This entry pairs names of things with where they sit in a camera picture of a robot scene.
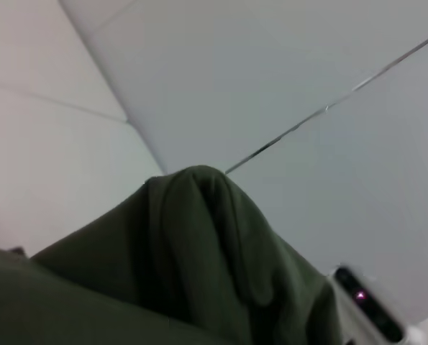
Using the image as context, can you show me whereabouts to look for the dark green FREE t-shirt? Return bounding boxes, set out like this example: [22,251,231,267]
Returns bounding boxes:
[0,164,347,345]

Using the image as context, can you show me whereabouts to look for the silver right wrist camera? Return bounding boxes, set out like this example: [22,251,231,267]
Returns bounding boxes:
[327,264,418,345]

